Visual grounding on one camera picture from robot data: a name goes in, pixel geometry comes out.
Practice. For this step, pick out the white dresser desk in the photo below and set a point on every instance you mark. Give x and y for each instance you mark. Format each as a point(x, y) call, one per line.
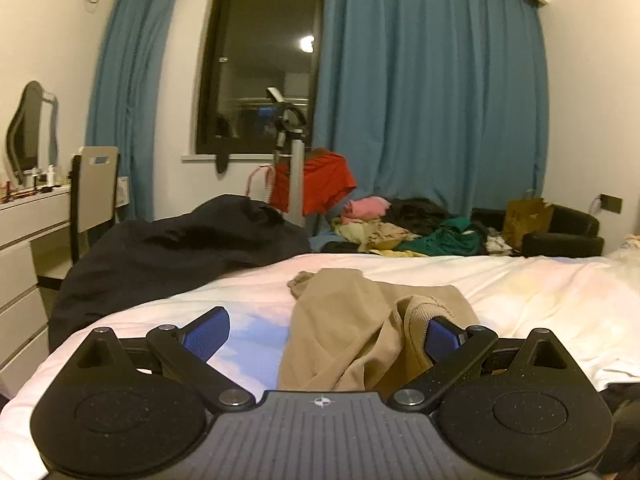
point(32, 232)

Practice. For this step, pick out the pink folded garment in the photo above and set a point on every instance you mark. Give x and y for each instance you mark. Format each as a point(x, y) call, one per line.
point(366, 209)

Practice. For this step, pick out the blue curtain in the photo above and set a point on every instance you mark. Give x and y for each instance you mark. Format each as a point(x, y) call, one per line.
point(443, 99)
point(123, 104)

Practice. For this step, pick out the silver metal rack stand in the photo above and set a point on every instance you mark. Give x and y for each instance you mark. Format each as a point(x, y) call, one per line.
point(291, 127)

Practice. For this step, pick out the beige black chair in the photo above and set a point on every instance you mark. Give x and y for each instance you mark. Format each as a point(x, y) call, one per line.
point(93, 183)

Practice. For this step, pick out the wavy black mirror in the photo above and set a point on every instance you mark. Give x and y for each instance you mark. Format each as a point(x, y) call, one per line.
point(32, 137)

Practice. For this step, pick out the right blue curtain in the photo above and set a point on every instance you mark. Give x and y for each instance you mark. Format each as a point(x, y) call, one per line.
point(443, 99)

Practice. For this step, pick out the left blue curtain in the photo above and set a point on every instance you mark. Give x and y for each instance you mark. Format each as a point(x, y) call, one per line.
point(123, 104)

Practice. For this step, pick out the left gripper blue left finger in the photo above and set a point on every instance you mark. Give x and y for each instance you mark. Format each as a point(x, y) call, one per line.
point(183, 354)

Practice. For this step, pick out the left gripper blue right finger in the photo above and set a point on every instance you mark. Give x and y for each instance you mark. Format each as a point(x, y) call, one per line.
point(456, 355)

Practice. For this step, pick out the black armchair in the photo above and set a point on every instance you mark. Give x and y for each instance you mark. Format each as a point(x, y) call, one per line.
point(571, 234)

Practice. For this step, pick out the black jacket on bed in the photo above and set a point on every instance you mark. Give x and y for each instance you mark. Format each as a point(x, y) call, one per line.
point(138, 261)

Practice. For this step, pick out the tan t-shirt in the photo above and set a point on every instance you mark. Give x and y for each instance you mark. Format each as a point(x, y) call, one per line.
point(349, 333)

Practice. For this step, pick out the wall power socket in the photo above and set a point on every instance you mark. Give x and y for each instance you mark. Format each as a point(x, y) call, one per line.
point(611, 203)

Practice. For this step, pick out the green garment in pile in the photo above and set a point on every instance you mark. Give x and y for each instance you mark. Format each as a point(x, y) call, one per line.
point(454, 237)

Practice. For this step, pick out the brown paper bag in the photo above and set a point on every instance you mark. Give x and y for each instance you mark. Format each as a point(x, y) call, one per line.
point(525, 215)

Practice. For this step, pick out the black garment in pile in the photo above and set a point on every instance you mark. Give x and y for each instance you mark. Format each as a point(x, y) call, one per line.
point(420, 216)

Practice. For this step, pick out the red garment on rack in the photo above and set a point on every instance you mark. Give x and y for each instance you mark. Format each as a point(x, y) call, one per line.
point(327, 181)

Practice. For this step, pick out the dark window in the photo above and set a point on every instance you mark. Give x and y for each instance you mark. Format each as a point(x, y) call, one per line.
point(252, 45)

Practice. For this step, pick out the pastel bed duvet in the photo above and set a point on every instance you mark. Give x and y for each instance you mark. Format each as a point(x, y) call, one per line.
point(556, 398)

